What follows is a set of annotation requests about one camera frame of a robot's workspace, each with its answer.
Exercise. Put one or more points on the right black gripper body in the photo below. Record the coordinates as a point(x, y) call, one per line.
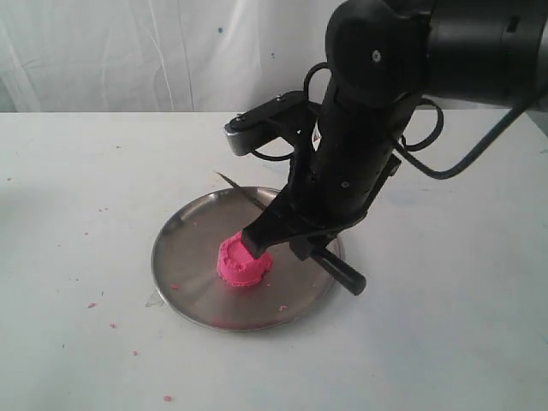
point(337, 174)

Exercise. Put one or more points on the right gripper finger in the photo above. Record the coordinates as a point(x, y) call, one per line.
point(270, 228)
point(305, 242)

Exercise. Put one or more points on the black knife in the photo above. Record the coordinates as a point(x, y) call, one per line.
point(346, 275)

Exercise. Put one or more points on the pink play dough lump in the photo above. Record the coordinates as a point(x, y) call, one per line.
point(237, 267)

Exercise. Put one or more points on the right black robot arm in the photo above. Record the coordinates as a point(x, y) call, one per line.
point(387, 58)

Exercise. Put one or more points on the round stainless steel plate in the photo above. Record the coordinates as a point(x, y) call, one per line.
point(184, 267)

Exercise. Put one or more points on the clear tape piece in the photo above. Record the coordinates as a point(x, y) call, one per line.
point(155, 300)

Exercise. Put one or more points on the white backdrop curtain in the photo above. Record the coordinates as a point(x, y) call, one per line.
point(157, 55)

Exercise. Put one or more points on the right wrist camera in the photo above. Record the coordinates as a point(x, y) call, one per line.
point(288, 116)

